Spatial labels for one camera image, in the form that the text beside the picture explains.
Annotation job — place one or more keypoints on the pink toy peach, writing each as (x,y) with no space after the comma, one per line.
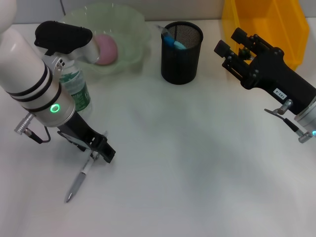
(108,49)

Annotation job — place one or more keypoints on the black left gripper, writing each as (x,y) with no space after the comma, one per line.
(81,133)

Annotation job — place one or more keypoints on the grey white ballpoint pen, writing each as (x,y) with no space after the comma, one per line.
(79,180)

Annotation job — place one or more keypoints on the black mesh pen holder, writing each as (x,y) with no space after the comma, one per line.
(181,66)

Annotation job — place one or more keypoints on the transparent plastic ruler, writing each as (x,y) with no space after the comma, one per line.
(163,30)

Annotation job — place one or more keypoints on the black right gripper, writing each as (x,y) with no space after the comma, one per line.
(272,75)

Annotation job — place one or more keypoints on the green plastic wrapper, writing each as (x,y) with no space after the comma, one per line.
(245,53)

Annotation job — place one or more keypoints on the yellow plastic bin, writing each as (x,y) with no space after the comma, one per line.
(271,22)

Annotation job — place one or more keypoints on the clear green-label water bottle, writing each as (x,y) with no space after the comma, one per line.
(79,91)

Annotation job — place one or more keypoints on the blue scissors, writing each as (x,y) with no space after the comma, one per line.
(176,44)

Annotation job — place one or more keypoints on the translucent green fruit bowl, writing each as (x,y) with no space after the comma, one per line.
(130,42)

